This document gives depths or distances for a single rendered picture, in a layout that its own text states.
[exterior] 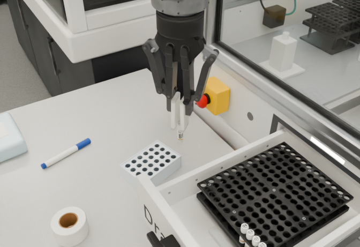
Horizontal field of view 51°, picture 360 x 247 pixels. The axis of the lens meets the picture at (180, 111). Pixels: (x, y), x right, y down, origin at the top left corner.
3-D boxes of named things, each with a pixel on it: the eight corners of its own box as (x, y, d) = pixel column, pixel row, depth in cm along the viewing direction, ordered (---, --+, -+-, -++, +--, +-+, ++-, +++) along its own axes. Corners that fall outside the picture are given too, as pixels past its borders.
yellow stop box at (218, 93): (212, 117, 96) (214, 94, 92) (196, 103, 101) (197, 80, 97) (229, 111, 98) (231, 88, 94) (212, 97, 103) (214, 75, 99)
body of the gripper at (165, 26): (144, 12, 57) (148, 66, 62) (199, 20, 54) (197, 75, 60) (163, -5, 62) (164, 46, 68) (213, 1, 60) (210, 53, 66)
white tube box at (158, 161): (144, 195, 86) (143, 184, 84) (120, 176, 91) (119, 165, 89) (181, 166, 93) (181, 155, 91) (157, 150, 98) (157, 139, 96)
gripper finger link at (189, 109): (187, 88, 68) (203, 90, 67) (187, 110, 71) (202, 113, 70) (184, 92, 67) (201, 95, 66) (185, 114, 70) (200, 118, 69)
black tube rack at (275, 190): (255, 278, 63) (260, 256, 59) (196, 205, 75) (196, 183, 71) (344, 219, 72) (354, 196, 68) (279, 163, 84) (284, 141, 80)
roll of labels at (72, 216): (82, 249, 75) (79, 237, 73) (49, 245, 76) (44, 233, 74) (93, 219, 81) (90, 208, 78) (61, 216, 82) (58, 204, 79)
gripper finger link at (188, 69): (186, 37, 63) (194, 37, 63) (189, 92, 70) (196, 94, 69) (178, 47, 60) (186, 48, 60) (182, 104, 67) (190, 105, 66)
